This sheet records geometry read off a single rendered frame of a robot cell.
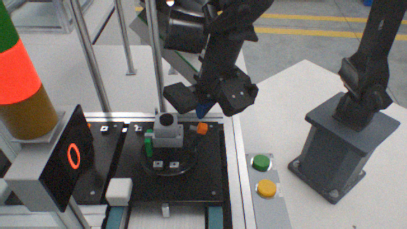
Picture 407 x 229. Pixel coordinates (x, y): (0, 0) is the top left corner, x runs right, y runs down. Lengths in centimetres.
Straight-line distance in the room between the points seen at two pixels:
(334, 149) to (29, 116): 58
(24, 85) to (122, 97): 74
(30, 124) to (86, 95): 75
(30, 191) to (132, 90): 75
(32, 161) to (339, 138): 55
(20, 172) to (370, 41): 55
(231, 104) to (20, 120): 30
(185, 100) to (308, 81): 76
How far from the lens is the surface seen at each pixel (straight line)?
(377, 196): 85
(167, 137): 58
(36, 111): 33
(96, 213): 63
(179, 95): 47
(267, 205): 61
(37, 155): 36
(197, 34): 44
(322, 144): 70
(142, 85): 107
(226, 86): 48
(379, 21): 55
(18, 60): 31
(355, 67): 59
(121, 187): 61
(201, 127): 58
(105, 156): 69
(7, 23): 30
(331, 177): 74
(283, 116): 96
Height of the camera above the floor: 148
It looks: 42 degrees down
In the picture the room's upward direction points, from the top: straight up
